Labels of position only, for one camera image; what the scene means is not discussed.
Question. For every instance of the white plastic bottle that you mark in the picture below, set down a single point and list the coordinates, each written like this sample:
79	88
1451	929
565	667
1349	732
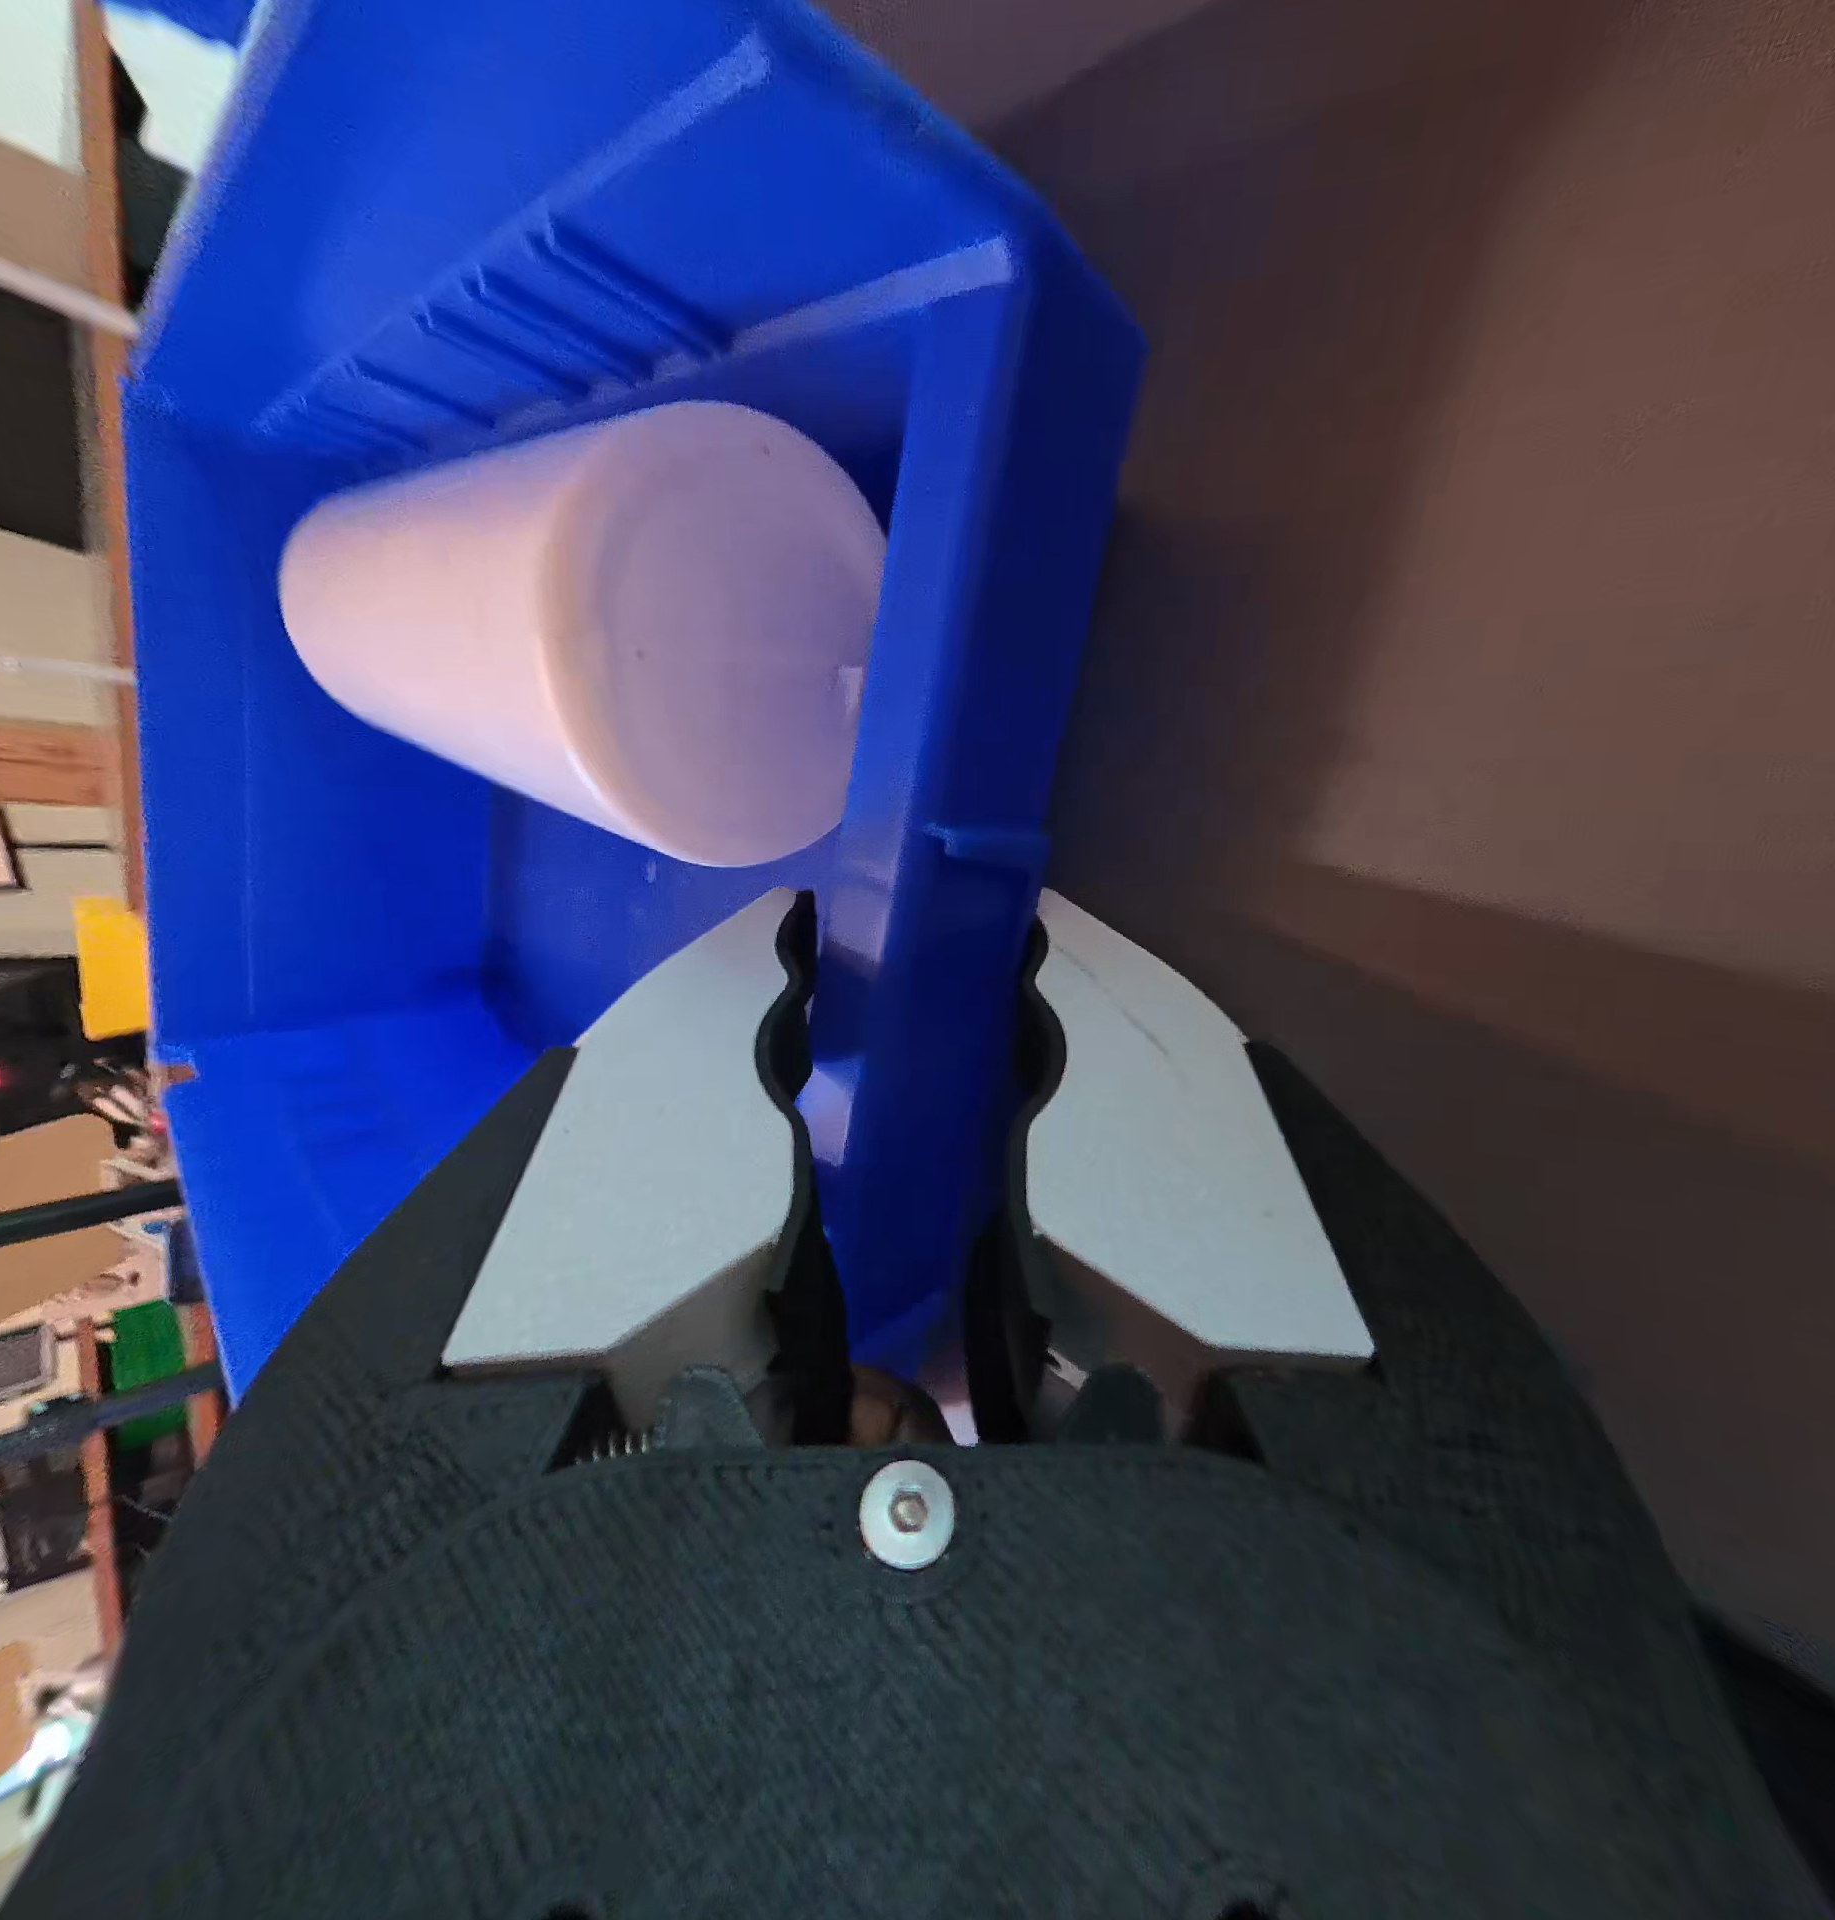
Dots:
592	630

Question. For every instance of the blue plastic bin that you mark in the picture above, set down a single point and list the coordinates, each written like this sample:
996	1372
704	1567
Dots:
327	903

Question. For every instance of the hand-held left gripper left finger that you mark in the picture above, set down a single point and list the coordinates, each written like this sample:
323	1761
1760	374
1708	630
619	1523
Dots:
669	1187

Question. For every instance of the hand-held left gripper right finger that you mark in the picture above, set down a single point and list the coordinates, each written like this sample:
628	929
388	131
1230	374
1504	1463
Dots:
1187	1187

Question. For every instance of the yellow box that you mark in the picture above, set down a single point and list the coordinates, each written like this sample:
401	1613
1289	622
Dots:
110	968

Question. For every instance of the green crate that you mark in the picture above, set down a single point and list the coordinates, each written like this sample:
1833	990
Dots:
151	1369

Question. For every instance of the person's left hand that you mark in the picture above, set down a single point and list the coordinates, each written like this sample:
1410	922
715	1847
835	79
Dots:
891	1414

